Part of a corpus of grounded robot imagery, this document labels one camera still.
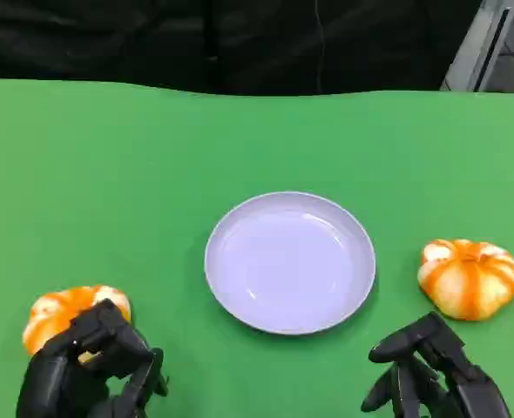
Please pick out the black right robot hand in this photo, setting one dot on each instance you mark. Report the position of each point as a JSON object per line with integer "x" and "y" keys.
{"x": 448, "y": 370}

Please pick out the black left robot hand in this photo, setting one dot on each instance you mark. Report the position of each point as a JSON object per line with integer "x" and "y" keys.
{"x": 56, "y": 374}

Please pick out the orange and white bread roll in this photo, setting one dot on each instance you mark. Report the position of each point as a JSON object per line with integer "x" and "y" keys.
{"x": 61, "y": 305}
{"x": 468, "y": 281}

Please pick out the lilac plate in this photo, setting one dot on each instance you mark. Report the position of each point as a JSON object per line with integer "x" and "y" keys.
{"x": 289, "y": 265}

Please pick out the green table cloth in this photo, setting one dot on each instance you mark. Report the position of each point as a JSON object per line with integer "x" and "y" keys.
{"x": 152, "y": 174}

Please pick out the black fabric backdrop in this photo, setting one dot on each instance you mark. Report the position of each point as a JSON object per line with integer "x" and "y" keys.
{"x": 152, "y": 39}

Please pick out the silver metal frame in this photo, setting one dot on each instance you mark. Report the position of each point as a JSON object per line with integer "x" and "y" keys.
{"x": 470, "y": 56}

